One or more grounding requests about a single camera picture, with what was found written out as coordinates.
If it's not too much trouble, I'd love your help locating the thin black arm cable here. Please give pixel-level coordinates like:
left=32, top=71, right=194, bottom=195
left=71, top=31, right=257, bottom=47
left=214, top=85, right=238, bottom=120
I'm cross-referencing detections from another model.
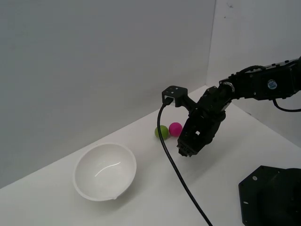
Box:
left=272, top=98, right=301, bottom=113

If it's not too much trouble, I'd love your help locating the white round bowl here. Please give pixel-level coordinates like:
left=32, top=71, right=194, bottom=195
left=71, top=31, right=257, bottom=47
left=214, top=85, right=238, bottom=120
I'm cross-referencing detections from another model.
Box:
left=74, top=143, right=137, bottom=202

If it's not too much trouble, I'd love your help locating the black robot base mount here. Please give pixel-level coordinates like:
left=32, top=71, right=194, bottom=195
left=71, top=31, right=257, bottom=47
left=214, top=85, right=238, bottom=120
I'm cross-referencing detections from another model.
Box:
left=238, top=165, right=301, bottom=226

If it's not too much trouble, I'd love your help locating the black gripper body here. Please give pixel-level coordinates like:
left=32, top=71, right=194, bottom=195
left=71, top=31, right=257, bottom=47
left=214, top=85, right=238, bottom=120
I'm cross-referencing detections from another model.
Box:
left=187, top=86, right=233, bottom=123

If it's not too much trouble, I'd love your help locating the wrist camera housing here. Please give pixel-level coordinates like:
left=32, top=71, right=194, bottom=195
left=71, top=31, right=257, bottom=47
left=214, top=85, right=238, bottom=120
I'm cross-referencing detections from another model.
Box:
left=161, top=85, right=198, bottom=111

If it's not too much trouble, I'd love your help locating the pink golf ball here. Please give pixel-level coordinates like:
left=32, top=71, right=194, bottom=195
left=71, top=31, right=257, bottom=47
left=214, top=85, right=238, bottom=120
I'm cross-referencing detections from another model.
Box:
left=168, top=122, right=183, bottom=137

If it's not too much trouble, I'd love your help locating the thick black camera cable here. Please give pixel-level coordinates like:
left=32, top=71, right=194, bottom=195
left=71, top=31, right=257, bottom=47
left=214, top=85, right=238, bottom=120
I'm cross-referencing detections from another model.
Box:
left=156, top=97, right=214, bottom=226

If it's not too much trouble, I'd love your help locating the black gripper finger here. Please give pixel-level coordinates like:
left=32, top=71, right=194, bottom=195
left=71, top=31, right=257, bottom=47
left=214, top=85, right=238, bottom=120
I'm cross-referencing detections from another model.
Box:
left=196, top=121, right=222, bottom=155
left=176, top=112, right=206, bottom=158

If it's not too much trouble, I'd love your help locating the green golf ball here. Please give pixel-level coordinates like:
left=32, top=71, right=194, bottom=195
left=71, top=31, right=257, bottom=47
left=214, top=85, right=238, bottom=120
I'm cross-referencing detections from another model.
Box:
left=154, top=125, right=169, bottom=141

